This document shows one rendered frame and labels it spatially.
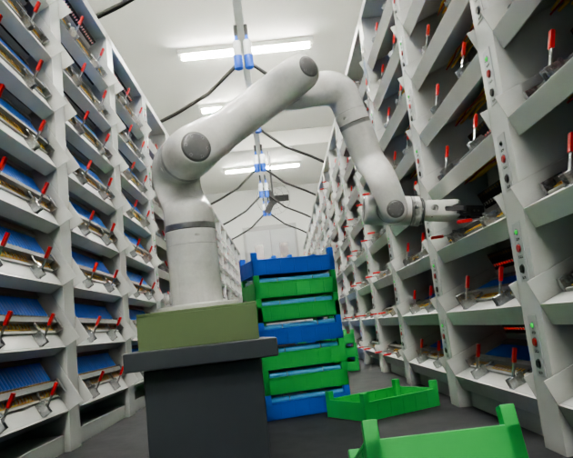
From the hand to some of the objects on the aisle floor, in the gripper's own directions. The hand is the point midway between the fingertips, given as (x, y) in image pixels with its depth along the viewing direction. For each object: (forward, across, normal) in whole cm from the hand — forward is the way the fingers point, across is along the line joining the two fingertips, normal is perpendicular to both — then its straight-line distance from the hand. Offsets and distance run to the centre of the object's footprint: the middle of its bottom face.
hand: (474, 212), depth 171 cm
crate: (-32, +75, -56) cm, 99 cm away
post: (+10, +44, -55) cm, 71 cm away
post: (+10, -26, -55) cm, 62 cm away
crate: (-21, -31, -59) cm, 70 cm away
